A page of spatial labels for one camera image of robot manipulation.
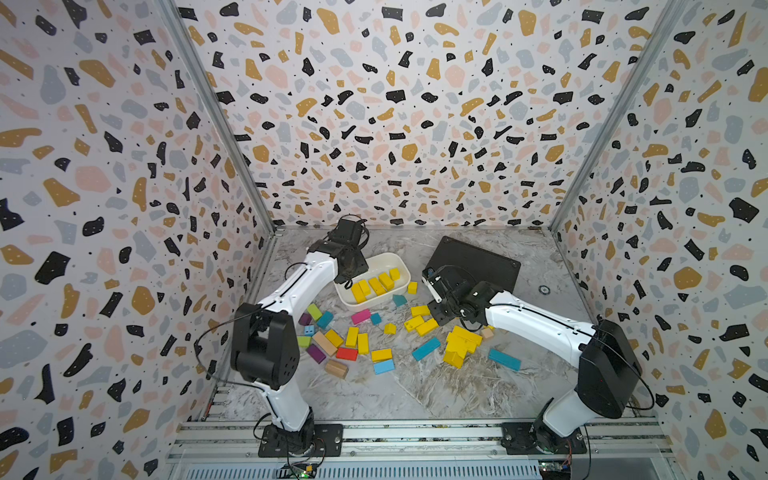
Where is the long teal block right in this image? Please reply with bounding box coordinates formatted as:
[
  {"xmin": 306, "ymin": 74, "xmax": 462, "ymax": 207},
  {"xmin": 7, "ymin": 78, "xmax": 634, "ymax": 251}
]
[{"xmin": 488, "ymin": 349, "xmax": 521, "ymax": 371}]

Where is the magenta block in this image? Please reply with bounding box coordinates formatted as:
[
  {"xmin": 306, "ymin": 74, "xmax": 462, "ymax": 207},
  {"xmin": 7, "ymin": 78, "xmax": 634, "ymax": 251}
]
[{"xmin": 351, "ymin": 309, "xmax": 371, "ymax": 325}]

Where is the natural wood block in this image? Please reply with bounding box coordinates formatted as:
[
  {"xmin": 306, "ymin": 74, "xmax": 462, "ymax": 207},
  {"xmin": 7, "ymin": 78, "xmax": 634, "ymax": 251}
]
[{"xmin": 324, "ymin": 359, "xmax": 349, "ymax": 379}]

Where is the long yellow block diagonal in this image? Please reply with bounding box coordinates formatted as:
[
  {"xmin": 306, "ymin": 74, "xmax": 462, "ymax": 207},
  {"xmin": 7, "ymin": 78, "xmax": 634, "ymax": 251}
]
[{"xmin": 416, "ymin": 319, "xmax": 439, "ymax": 337}]

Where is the light blue block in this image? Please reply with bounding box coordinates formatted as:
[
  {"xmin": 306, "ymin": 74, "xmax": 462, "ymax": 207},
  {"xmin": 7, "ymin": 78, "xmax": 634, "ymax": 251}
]
[{"xmin": 374, "ymin": 359, "xmax": 395, "ymax": 375}]

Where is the long yellow block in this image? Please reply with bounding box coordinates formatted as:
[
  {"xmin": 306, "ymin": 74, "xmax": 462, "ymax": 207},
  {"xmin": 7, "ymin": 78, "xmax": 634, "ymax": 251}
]
[{"xmin": 350, "ymin": 283, "xmax": 366, "ymax": 304}]

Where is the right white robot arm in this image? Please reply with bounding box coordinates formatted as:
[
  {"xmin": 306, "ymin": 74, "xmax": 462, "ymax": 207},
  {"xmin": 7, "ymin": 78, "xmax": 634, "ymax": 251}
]
[{"xmin": 422, "ymin": 265, "xmax": 642, "ymax": 453}]

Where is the yellow flat block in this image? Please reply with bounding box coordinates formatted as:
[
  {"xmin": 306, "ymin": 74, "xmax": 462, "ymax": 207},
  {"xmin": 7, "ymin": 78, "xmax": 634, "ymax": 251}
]
[{"xmin": 371, "ymin": 349, "xmax": 393, "ymax": 363}]

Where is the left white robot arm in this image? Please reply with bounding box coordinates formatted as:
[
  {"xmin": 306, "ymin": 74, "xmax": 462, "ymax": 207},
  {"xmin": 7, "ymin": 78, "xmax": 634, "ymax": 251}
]
[{"xmin": 230, "ymin": 215, "xmax": 370, "ymax": 452}]

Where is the black hard case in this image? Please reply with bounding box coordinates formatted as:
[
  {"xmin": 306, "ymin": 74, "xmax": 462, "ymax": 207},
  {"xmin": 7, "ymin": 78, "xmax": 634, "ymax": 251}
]
[{"xmin": 422, "ymin": 236, "xmax": 521, "ymax": 292}]

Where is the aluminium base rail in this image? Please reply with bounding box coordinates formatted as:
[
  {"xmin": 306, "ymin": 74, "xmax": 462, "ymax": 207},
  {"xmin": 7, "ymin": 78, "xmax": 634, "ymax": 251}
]
[{"xmin": 164, "ymin": 418, "xmax": 684, "ymax": 479}]

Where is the long teal block centre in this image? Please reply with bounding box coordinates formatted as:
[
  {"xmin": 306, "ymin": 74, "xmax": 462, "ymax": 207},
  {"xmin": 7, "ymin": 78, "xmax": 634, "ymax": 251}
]
[{"xmin": 412, "ymin": 338, "xmax": 441, "ymax": 361}]

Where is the white plastic bin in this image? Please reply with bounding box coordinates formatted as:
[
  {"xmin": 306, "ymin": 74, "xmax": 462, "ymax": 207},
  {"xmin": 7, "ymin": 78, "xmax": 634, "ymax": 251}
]
[{"xmin": 334, "ymin": 252, "xmax": 412, "ymax": 312}]

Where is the purple block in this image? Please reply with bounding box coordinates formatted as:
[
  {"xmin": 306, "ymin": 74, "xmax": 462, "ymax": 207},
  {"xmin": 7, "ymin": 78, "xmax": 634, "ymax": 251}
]
[{"xmin": 306, "ymin": 344, "xmax": 327, "ymax": 364}]

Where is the red block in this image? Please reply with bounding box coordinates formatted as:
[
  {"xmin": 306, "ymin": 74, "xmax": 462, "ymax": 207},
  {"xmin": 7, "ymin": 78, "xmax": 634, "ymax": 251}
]
[{"xmin": 336, "ymin": 347, "xmax": 358, "ymax": 362}]

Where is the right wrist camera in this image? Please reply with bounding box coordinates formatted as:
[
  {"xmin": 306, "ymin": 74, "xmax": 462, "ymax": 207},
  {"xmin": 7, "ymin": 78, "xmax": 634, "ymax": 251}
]
[{"xmin": 422, "ymin": 267, "xmax": 447, "ymax": 304}]

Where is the yellow upright block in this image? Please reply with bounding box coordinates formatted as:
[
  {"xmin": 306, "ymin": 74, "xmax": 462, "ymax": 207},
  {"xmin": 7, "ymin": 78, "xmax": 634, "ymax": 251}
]
[{"xmin": 357, "ymin": 333, "xmax": 370, "ymax": 355}]

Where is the long teal block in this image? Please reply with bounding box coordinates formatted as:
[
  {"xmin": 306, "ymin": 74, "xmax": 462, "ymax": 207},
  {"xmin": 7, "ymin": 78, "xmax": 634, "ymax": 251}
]
[
  {"xmin": 488, "ymin": 349, "xmax": 521, "ymax": 371},
  {"xmin": 412, "ymin": 338, "xmax": 441, "ymax": 361}
]

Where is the yellow block pile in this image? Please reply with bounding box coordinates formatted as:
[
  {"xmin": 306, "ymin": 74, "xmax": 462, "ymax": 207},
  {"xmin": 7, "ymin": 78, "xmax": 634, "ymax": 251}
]
[{"xmin": 443, "ymin": 326, "xmax": 483, "ymax": 369}]

